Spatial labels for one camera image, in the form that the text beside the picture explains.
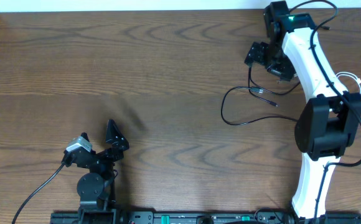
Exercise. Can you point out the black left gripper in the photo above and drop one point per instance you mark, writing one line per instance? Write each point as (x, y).
(118, 155)

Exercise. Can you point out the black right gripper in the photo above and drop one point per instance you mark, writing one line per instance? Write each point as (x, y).
(285, 70)

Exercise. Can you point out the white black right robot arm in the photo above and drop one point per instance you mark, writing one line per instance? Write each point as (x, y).
(330, 118)

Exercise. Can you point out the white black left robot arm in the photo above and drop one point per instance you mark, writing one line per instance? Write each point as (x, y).
(96, 189)

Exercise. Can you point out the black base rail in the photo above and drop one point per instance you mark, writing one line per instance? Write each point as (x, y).
(263, 216)

